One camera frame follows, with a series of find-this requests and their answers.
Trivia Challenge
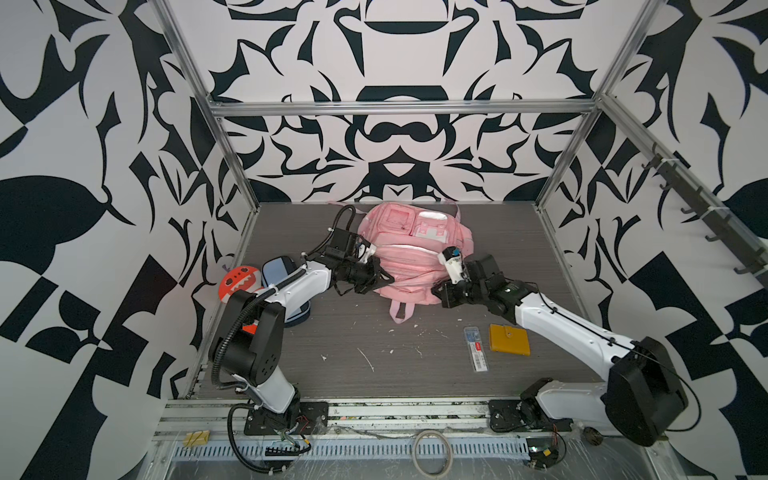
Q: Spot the red monster plush toy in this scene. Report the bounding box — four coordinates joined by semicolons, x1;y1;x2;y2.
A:
218;265;263;304

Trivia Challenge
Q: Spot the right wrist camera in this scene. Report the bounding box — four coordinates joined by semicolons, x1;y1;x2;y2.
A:
437;246;468;285

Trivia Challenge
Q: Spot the clear pen refill box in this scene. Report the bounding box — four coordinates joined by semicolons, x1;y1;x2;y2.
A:
464;327;488;373

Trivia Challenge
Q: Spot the blue pencil case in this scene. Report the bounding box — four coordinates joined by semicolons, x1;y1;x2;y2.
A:
261;256;312;328

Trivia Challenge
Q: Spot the black hook rail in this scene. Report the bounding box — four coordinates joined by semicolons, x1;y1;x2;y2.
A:
643;142;767;289

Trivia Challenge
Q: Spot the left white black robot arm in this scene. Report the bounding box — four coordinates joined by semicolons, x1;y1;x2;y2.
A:
208;205;394;415

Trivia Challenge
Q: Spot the pink student backpack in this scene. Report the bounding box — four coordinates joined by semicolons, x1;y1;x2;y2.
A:
357;202;474;324

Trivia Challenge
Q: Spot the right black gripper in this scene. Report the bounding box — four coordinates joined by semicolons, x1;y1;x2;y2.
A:
432;275;491;307

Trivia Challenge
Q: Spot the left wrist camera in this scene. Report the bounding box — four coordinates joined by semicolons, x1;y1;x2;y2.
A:
356;239;376;264

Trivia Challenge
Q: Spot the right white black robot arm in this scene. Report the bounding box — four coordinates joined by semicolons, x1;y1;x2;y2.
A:
432;247;697;447

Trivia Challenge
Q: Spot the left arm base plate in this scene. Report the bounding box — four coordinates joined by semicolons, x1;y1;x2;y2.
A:
244;401;329;436

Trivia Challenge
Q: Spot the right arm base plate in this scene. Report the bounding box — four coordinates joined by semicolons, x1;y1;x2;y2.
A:
488;399;571;433

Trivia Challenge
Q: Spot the roll of clear tape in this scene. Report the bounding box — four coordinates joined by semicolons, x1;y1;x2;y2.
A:
410;430;454;479

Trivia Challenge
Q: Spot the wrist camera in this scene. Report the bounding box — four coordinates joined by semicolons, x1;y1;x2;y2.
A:
356;239;376;264
437;246;468;285

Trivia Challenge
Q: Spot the yellow tape piece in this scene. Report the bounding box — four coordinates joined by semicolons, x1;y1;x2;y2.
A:
182;430;210;448

